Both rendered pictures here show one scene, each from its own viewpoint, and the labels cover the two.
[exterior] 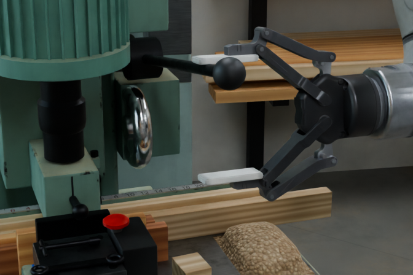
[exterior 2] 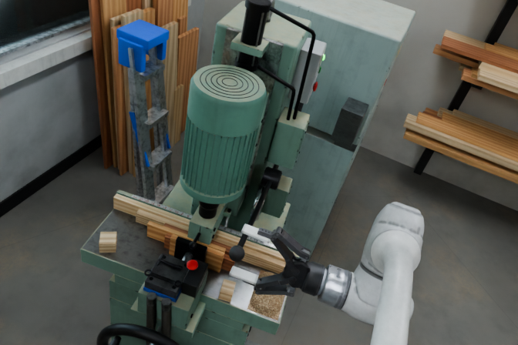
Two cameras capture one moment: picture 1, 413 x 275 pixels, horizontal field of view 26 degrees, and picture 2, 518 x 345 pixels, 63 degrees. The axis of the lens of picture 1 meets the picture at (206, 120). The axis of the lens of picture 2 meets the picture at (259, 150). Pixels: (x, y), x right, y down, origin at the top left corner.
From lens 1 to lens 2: 0.66 m
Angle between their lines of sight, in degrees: 29
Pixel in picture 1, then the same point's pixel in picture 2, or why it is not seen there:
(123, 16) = (236, 183)
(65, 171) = (200, 222)
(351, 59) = (489, 149)
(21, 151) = not seen: hidden behind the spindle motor
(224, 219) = (268, 266)
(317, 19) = (492, 114)
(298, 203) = not seen: hidden behind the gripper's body
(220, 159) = (405, 155)
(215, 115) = not seen: hidden behind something
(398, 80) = (333, 285)
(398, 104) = (326, 296)
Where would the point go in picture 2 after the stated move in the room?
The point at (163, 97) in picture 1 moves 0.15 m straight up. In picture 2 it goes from (278, 195) to (290, 159)
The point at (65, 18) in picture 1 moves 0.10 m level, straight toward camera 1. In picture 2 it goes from (203, 179) to (180, 202)
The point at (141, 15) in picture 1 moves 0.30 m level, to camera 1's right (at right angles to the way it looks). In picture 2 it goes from (280, 159) to (372, 212)
